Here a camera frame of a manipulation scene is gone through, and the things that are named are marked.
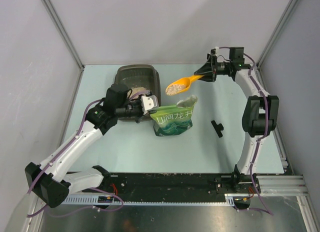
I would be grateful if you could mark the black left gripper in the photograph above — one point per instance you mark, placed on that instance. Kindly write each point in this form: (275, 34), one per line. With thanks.
(152, 111)

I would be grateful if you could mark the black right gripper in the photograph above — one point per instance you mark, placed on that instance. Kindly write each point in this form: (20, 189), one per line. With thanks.
(209, 69)

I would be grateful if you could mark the green litter bag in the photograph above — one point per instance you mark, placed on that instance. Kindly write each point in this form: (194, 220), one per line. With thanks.
(173, 120)

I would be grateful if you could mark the yellow plastic scoop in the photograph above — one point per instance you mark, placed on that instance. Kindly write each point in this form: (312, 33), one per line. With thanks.
(181, 85)

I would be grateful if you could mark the black bag clip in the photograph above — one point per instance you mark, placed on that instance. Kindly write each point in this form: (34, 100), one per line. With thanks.
(218, 127)

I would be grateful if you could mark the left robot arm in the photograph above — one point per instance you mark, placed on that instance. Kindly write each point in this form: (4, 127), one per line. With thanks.
(98, 118)

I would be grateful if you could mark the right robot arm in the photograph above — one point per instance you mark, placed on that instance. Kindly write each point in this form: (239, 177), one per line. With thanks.
(260, 114)

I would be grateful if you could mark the beige litter pile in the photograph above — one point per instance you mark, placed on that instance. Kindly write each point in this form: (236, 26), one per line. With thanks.
(137, 91)

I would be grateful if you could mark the dark grey litter box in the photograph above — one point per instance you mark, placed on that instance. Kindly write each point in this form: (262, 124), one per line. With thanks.
(139, 78)

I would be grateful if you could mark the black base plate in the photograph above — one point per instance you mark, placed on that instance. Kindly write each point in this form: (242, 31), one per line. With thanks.
(179, 187)

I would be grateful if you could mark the grey slotted cable duct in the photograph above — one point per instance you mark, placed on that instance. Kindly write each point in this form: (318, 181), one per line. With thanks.
(103, 200)

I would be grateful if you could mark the aluminium frame rail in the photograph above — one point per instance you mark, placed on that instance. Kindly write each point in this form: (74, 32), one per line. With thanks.
(269, 184)

